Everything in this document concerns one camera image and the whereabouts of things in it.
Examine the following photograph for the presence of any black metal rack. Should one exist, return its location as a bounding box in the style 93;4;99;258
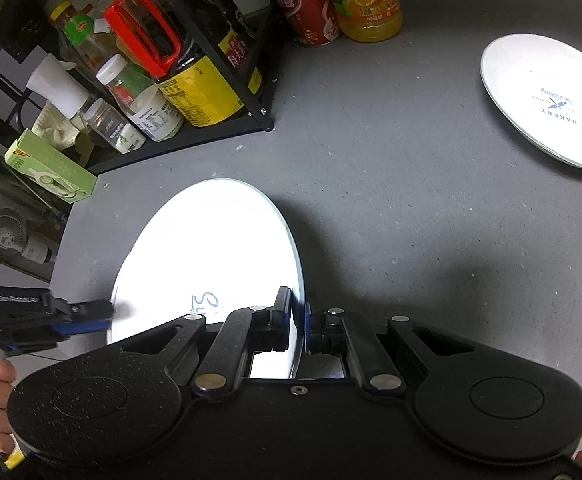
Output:
0;0;278;177

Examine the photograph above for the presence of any small white printed plate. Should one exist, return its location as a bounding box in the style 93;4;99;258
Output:
480;33;582;173

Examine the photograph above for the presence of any white fan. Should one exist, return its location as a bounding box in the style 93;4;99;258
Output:
0;208;59;266

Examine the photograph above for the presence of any white jar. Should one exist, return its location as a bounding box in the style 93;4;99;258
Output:
123;85;184;142

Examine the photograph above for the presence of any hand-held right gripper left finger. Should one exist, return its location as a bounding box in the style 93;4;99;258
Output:
115;286;292;395

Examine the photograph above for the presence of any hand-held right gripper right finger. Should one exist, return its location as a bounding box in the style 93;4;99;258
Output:
304;301;478;396

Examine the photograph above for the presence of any green-label sauce bottle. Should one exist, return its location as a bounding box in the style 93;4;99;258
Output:
48;0;116;76

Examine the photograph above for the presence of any yellow-cap dark bottle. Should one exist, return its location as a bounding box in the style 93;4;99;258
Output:
178;0;254;77

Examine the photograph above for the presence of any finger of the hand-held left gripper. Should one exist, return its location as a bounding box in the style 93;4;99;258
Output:
52;316;112;339
50;298;116;321

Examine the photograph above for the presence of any white-cap green bottle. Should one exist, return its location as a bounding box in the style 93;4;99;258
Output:
96;54;154;108

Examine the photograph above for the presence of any red can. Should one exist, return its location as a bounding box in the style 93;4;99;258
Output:
271;0;344;48

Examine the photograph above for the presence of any large red-handled dark bottle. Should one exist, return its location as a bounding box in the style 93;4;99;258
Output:
98;0;254;128

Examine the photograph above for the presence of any green carton box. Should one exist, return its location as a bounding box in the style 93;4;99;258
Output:
5;129;98;204

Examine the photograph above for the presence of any clear spice jar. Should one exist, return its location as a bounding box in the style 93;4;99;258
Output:
82;99;146;155

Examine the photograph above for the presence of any orange juice bottle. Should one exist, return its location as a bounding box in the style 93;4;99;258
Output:
318;0;404;43

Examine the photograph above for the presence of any large white script-print plate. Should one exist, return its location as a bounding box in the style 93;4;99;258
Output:
111;178;306;381

